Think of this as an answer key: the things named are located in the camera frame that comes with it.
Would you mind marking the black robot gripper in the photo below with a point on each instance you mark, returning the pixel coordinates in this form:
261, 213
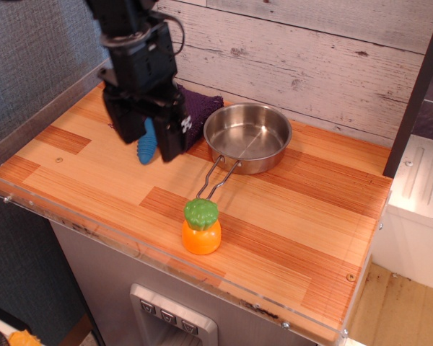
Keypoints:
141, 84

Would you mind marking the orange bottle with green cap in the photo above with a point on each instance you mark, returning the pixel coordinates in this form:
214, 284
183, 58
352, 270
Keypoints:
201, 229

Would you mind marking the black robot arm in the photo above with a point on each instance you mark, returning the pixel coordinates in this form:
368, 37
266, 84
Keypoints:
127, 11

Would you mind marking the purple folded cloth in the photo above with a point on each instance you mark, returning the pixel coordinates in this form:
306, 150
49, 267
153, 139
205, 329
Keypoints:
199, 107

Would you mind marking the grey toy fridge cabinet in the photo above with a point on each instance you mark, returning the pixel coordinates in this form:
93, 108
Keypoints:
105, 276

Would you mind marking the silver dispenser panel with buttons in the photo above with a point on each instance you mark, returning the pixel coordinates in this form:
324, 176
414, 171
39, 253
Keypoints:
162, 321

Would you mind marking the orange object bottom left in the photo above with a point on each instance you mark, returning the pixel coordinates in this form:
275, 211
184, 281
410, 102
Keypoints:
23, 338

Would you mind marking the clear acrylic table guard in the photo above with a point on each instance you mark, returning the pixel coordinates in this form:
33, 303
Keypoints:
294, 238

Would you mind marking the white toy sink unit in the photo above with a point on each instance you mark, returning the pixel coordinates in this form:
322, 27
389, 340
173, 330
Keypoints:
404, 242

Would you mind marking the blue handled metal spoon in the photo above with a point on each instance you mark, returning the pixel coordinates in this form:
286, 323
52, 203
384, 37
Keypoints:
147, 144

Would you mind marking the silver pot with wire handle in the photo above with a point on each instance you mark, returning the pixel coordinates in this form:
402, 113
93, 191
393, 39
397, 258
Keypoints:
245, 138

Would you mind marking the dark right frame post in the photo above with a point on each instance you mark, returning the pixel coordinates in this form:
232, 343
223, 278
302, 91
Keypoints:
410, 115

